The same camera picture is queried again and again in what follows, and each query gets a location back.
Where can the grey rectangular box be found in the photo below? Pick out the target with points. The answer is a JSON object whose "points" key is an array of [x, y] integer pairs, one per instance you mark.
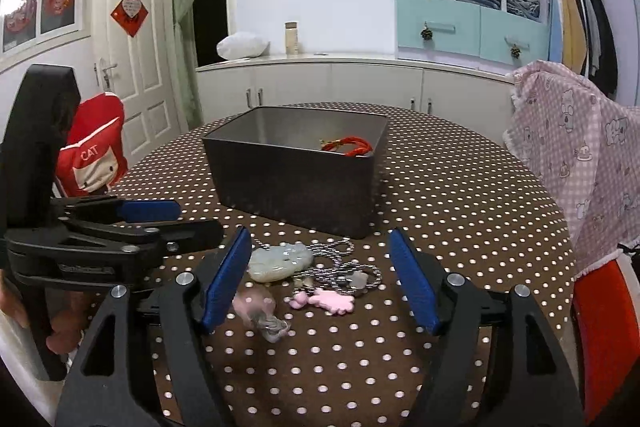
{"points": [[290, 187]]}

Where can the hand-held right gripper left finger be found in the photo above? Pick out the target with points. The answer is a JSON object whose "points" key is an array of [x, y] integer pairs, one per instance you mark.
{"points": [[225, 282]]}

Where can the pink grey tassel charm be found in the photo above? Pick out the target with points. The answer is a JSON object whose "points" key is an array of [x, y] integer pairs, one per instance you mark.
{"points": [[262, 314]]}

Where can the person's left hand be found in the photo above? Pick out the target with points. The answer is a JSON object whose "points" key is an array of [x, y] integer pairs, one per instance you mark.
{"points": [[67, 332]]}

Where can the window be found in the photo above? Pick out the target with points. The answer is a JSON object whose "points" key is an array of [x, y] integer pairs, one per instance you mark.
{"points": [[45, 12]]}

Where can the person's left forearm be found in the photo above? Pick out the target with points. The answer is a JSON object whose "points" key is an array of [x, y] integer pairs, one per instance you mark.
{"points": [[25, 372]]}

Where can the red diamond door decoration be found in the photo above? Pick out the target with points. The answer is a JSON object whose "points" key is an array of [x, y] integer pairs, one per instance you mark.
{"points": [[130, 13]]}

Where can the green curtain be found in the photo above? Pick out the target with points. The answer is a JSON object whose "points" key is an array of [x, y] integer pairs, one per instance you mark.
{"points": [[187, 32]]}

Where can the row of hanging clothes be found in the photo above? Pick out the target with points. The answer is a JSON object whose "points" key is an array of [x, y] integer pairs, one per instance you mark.
{"points": [[580, 27]]}

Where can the folded grey clothes stack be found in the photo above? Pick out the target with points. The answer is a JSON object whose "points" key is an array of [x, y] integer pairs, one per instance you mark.
{"points": [[522, 3]]}

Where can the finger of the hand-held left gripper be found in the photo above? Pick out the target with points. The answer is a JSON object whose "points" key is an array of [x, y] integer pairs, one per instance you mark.
{"points": [[145, 209], [165, 234]]}

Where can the teal drawer unit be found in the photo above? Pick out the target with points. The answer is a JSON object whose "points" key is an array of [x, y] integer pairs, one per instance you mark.
{"points": [[450, 32]]}

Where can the white door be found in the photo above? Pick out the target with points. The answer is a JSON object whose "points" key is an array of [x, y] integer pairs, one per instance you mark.
{"points": [[135, 72]]}

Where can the red paper cutting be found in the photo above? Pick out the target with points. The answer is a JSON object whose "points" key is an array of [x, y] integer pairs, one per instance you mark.
{"points": [[21, 16], [60, 2]]}

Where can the red chair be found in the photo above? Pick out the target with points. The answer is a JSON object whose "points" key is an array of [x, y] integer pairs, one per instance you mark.
{"points": [[610, 332]]}

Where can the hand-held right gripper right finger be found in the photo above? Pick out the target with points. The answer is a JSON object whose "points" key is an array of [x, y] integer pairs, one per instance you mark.
{"points": [[415, 282]]}

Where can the white bag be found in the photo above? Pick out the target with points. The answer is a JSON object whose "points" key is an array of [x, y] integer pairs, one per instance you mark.
{"points": [[242, 45]]}

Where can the pink printed blanket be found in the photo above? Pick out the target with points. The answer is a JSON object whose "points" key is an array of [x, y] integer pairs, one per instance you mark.
{"points": [[575, 132]]}

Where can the beige jar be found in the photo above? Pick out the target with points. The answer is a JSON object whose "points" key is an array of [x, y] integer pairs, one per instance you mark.
{"points": [[292, 38]]}

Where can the white cabinet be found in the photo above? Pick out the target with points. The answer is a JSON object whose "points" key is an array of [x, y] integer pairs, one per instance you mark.
{"points": [[350, 82]]}

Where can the red bag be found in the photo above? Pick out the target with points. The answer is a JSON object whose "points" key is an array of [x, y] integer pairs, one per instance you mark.
{"points": [[92, 147]]}

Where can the pinecone ornament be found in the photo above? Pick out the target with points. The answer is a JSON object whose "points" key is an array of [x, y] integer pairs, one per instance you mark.
{"points": [[426, 33], [515, 51]]}

